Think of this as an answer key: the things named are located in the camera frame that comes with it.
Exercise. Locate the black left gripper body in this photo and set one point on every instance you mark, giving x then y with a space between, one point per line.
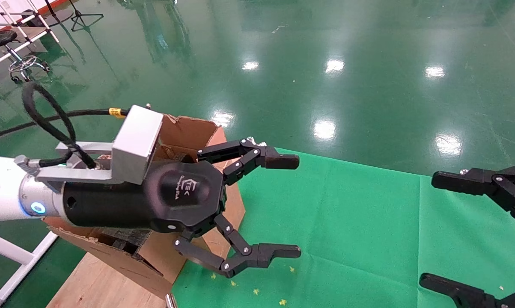
180 196

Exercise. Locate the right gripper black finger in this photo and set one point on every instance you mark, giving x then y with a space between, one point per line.
454 291
471 182

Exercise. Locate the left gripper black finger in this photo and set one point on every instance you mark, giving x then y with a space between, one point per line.
278 161
278 251

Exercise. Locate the small taped cardboard box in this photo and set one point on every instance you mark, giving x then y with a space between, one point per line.
236 205

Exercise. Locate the large open cardboard carton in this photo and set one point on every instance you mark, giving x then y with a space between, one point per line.
189 132

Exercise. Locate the black foam insert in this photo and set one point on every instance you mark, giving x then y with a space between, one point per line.
124 239

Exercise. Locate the green cloth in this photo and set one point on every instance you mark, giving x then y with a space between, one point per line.
347 222

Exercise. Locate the black tripod stand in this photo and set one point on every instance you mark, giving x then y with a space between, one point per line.
82 18

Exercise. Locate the black round stool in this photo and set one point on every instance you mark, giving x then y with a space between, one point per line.
0 38

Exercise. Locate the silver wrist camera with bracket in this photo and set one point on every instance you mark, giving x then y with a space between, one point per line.
137 141

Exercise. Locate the white table leg frame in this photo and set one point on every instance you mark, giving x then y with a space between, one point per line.
4 250

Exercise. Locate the white pipe rack frame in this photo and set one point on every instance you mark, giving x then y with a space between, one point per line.
26 40

